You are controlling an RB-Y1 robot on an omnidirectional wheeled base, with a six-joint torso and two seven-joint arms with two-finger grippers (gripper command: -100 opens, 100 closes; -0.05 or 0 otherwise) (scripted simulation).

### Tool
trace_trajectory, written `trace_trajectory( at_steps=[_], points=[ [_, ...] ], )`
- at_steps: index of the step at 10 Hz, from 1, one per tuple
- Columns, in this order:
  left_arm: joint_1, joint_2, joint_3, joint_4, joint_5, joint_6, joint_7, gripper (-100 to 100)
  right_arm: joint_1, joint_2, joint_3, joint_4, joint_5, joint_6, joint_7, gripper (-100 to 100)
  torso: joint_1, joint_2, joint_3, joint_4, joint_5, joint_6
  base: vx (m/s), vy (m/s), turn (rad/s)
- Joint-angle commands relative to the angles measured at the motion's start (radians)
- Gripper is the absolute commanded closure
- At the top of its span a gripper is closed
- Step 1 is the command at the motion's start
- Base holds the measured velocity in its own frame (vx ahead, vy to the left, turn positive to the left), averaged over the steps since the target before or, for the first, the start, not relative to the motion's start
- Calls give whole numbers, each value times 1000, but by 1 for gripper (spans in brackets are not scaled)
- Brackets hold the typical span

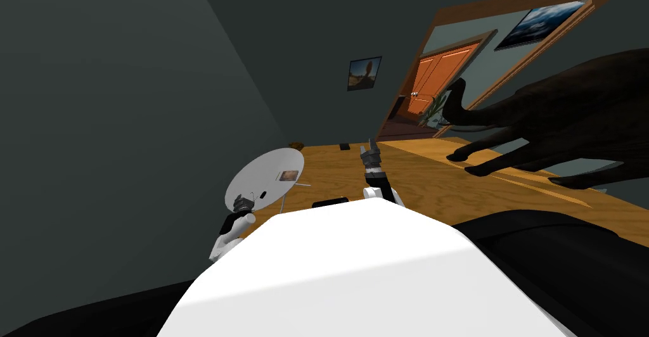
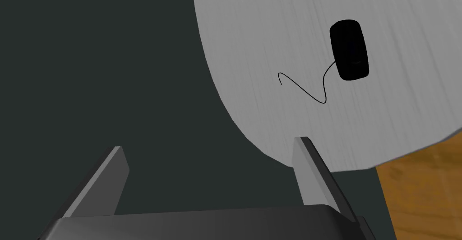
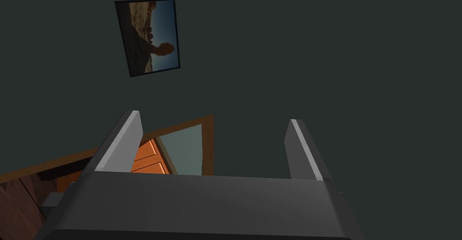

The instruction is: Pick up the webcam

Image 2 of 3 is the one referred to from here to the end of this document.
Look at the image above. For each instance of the grey round table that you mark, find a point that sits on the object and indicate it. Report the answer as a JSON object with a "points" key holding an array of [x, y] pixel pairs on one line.
{"points": [[252, 34]]}

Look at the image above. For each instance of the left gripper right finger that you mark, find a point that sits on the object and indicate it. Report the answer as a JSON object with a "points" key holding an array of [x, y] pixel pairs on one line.
{"points": [[314, 175]]}

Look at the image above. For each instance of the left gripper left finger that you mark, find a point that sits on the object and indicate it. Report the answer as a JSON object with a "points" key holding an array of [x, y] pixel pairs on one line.
{"points": [[103, 182]]}

